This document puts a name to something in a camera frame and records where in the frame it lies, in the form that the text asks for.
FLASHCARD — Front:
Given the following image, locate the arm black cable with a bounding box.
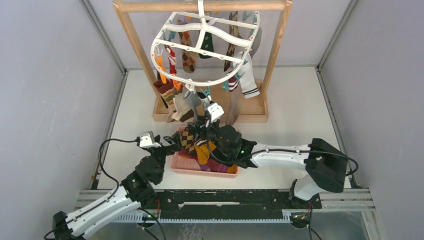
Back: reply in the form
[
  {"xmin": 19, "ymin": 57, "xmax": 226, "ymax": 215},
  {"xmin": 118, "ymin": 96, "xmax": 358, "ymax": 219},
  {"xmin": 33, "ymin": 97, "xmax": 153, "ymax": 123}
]
[
  {"xmin": 97, "ymin": 138, "xmax": 142, "ymax": 190},
  {"xmin": 206, "ymin": 142, "xmax": 360, "ymax": 177}
]

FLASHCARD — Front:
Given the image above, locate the white green sock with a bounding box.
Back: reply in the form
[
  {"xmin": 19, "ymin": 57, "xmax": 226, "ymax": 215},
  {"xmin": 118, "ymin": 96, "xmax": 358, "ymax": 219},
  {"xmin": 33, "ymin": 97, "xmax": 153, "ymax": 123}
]
[{"xmin": 201, "ymin": 32, "xmax": 214, "ymax": 52}]

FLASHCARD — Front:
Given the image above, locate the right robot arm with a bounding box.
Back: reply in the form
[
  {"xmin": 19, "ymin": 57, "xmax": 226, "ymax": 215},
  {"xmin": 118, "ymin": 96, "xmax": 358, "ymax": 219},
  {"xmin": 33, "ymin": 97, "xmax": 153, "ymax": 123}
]
[{"xmin": 187, "ymin": 121, "xmax": 349, "ymax": 208}]

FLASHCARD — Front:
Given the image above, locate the brown argyle sock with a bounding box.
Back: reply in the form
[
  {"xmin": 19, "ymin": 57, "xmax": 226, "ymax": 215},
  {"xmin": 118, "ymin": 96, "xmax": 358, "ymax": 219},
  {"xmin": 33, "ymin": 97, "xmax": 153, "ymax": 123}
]
[{"xmin": 180, "ymin": 127, "xmax": 197, "ymax": 157}]

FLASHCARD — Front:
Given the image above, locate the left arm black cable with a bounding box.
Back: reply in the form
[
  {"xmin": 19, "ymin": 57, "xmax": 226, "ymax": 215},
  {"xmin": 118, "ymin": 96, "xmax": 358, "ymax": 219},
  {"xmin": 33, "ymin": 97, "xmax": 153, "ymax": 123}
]
[{"xmin": 97, "ymin": 138, "xmax": 142, "ymax": 190}]

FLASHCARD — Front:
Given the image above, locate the wooden hanger rack frame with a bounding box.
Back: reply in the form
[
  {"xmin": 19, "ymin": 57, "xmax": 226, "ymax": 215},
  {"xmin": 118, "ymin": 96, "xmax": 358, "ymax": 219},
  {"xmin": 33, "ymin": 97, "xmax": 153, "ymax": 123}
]
[{"xmin": 113, "ymin": 0, "xmax": 292, "ymax": 123}]

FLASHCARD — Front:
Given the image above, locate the tan sock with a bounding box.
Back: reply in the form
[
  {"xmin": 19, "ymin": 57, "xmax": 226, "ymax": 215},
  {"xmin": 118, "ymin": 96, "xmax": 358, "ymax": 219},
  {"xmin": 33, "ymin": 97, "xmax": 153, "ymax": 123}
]
[{"xmin": 225, "ymin": 77, "xmax": 242, "ymax": 125}]

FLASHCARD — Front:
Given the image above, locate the mustard yellow sock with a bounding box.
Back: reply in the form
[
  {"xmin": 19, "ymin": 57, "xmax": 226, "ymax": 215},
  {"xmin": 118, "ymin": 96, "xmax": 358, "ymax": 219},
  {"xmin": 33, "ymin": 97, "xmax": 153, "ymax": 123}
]
[{"xmin": 194, "ymin": 141, "xmax": 216, "ymax": 165}]

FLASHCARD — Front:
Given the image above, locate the pink perforated plastic basket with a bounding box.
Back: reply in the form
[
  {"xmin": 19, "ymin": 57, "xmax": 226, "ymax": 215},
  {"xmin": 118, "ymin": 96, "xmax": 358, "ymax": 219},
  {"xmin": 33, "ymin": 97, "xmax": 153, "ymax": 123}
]
[{"xmin": 170, "ymin": 126, "xmax": 240, "ymax": 180}]

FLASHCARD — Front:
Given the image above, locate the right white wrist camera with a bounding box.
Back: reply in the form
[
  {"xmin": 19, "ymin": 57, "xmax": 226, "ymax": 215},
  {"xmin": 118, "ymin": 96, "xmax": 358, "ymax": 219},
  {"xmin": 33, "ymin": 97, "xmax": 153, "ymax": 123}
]
[{"xmin": 206, "ymin": 102, "xmax": 225, "ymax": 127}]

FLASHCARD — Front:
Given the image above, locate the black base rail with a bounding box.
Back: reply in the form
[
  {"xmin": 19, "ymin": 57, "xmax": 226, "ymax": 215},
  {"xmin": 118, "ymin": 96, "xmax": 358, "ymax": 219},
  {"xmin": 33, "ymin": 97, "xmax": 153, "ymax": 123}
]
[{"xmin": 141, "ymin": 189, "xmax": 322, "ymax": 221}]

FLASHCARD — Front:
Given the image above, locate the white oval clip hanger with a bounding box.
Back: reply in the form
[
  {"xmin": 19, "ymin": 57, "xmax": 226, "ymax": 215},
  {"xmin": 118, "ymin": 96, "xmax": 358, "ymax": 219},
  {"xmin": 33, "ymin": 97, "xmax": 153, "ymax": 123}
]
[{"xmin": 150, "ymin": 0, "xmax": 261, "ymax": 87}]

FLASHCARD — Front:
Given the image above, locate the red sock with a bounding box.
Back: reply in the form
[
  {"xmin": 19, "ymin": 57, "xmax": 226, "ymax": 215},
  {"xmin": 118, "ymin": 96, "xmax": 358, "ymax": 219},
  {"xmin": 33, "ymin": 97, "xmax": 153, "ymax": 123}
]
[{"xmin": 164, "ymin": 45, "xmax": 177, "ymax": 76}]

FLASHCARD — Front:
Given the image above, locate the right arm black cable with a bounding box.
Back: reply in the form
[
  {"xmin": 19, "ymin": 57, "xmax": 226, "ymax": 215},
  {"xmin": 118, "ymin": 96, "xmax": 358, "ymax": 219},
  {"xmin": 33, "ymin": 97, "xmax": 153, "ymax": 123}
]
[{"xmin": 206, "ymin": 142, "xmax": 360, "ymax": 177}]

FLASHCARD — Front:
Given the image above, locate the grey sock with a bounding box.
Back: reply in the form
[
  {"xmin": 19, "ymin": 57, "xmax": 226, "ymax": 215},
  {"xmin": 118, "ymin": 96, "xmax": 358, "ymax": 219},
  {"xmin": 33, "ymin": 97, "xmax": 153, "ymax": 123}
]
[
  {"xmin": 249, "ymin": 27, "xmax": 262, "ymax": 58},
  {"xmin": 183, "ymin": 89, "xmax": 202, "ymax": 116}
]

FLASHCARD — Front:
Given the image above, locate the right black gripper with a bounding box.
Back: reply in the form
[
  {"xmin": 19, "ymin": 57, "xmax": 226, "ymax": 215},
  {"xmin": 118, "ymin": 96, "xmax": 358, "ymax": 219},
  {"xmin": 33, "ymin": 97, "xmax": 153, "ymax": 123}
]
[{"xmin": 188, "ymin": 114, "xmax": 232, "ymax": 157}]

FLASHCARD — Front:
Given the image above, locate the white brown sock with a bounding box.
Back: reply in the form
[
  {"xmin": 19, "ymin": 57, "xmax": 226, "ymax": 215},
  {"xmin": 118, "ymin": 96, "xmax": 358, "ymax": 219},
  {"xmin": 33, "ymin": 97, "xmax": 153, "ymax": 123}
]
[{"xmin": 165, "ymin": 89, "xmax": 194, "ymax": 123}]

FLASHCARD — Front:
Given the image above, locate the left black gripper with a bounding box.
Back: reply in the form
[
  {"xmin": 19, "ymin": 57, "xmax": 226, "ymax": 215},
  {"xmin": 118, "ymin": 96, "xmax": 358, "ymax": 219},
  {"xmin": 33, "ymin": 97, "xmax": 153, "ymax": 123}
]
[{"xmin": 147, "ymin": 131, "xmax": 182, "ymax": 182}]

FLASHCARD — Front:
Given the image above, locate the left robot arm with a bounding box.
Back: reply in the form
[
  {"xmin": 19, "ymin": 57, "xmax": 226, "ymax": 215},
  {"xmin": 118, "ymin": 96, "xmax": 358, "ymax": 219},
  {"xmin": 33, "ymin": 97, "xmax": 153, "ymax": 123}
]
[{"xmin": 43, "ymin": 131, "xmax": 182, "ymax": 240}]

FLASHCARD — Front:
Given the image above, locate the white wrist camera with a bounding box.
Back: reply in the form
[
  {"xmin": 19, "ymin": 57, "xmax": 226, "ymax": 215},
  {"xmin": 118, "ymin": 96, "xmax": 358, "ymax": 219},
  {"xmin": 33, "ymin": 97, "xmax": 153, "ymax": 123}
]
[
  {"xmin": 137, "ymin": 131, "xmax": 161, "ymax": 149},
  {"xmin": 206, "ymin": 102, "xmax": 225, "ymax": 127}
]

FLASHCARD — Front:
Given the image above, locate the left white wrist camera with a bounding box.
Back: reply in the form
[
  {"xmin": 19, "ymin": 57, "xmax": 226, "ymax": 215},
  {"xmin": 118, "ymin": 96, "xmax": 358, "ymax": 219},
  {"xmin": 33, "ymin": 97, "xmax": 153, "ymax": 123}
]
[{"xmin": 137, "ymin": 131, "xmax": 161, "ymax": 149}]

